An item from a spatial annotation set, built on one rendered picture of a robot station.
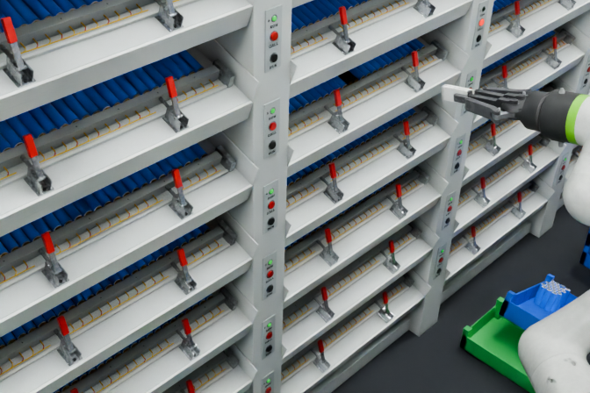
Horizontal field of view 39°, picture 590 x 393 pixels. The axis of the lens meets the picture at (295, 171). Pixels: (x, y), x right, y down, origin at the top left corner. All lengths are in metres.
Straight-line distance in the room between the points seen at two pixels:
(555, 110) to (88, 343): 0.95
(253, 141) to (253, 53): 0.19
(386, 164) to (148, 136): 0.78
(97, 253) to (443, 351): 1.41
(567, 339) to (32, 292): 1.13
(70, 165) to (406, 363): 1.48
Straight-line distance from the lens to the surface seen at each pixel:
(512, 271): 2.96
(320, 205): 1.89
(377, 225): 2.15
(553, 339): 1.95
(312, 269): 2.00
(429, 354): 2.61
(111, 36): 1.33
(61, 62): 1.27
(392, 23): 1.84
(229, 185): 1.62
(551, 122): 1.58
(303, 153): 1.73
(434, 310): 2.65
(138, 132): 1.43
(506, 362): 2.57
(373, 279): 2.28
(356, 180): 1.97
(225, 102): 1.52
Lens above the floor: 1.89
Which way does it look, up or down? 35 degrees down
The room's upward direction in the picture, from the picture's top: 2 degrees clockwise
